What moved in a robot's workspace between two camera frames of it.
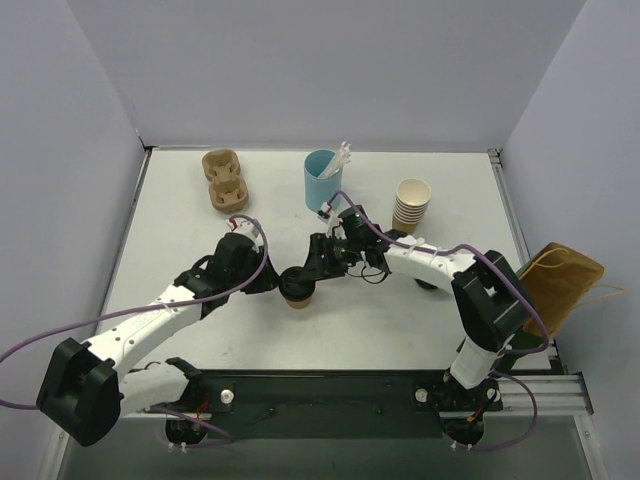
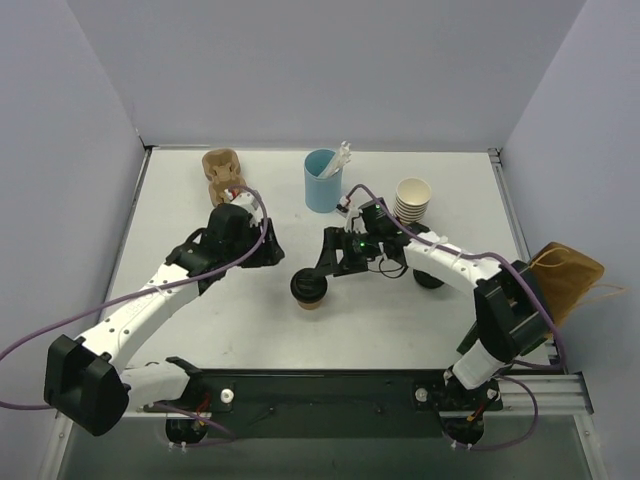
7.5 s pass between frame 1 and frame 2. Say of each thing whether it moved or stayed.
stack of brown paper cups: stayed
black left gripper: moved
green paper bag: stayed
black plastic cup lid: moved
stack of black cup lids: stayed
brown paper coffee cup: moved
